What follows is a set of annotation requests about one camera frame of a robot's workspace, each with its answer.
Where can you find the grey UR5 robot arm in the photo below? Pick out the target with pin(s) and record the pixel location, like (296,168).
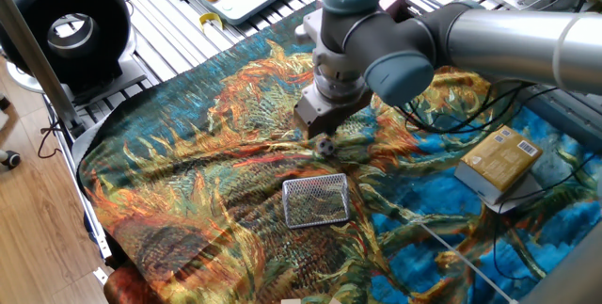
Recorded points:
(400,40)

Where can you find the pink gift box with bow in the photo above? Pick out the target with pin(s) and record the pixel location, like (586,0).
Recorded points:
(397,7)

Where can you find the small black white soccer ball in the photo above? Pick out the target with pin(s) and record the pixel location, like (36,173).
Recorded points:
(325,148)

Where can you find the yellow tape piece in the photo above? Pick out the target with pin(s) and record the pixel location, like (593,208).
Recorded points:
(210,15)

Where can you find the aluminium frame post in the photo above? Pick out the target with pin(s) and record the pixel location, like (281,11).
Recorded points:
(569,276)
(33,54)

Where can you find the metal mesh basket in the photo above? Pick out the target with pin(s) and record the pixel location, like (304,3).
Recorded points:
(316,200)

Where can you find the black caster wheel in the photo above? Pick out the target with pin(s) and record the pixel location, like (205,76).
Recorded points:
(11,159)

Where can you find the yellow cardboard box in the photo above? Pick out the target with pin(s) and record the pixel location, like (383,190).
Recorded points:
(498,158)

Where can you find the white paper sheet under pack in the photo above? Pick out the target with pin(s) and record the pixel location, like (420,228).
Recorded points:
(522,196)

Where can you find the grey Schunk gripper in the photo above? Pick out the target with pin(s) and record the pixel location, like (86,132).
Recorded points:
(324,116)

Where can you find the sunflower painting print cloth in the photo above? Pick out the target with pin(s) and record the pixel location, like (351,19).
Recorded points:
(211,153)

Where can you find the white zip tie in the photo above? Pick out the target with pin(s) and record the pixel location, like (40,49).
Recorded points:
(465,262)

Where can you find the small beige wooden block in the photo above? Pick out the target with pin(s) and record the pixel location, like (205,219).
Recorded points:
(290,301)

